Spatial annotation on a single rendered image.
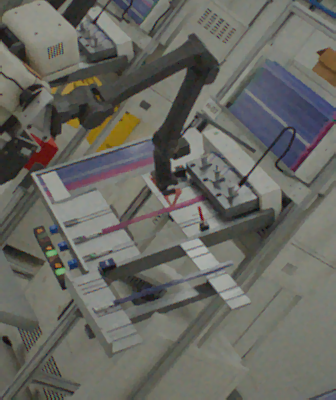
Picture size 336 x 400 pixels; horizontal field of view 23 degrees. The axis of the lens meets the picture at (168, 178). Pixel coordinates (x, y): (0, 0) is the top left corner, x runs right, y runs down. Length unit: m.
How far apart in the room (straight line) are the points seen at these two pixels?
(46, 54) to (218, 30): 2.11
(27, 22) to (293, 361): 2.84
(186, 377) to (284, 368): 1.42
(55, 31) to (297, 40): 3.51
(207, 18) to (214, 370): 1.80
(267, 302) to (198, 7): 1.75
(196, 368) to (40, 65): 1.51
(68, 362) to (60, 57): 1.37
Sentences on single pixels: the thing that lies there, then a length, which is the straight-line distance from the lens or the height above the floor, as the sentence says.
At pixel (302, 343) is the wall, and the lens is 4.66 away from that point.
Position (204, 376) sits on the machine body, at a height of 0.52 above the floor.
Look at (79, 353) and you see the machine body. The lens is 3.25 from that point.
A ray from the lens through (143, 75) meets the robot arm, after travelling 2.35.
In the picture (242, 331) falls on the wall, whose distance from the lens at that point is 4.95.
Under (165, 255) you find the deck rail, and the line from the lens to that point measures 2.89.
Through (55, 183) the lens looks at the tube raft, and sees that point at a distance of 3.28.
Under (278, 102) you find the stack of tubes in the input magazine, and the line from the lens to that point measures 3.21.
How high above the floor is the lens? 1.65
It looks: 11 degrees down
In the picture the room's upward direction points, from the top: 38 degrees clockwise
